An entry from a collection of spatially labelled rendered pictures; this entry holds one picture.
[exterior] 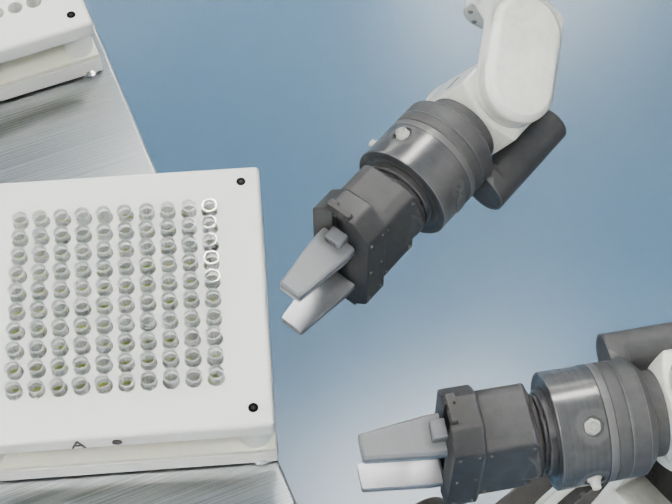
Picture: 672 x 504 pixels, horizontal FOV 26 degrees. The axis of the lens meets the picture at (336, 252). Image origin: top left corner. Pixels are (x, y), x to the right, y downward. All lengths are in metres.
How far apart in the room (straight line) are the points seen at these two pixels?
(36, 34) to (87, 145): 0.11
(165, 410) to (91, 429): 0.06
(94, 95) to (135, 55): 1.17
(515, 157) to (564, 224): 1.15
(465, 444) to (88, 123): 0.54
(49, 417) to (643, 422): 0.45
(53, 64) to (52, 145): 0.08
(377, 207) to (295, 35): 1.47
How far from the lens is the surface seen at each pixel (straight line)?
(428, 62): 2.54
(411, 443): 1.04
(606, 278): 2.33
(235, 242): 1.21
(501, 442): 1.04
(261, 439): 1.16
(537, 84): 1.20
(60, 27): 1.37
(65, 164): 1.36
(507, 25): 1.21
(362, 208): 1.10
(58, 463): 1.19
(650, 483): 1.45
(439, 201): 1.15
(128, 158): 1.36
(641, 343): 1.12
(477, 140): 1.18
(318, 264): 1.11
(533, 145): 1.24
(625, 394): 1.06
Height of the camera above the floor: 1.97
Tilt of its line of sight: 58 degrees down
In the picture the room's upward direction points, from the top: straight up
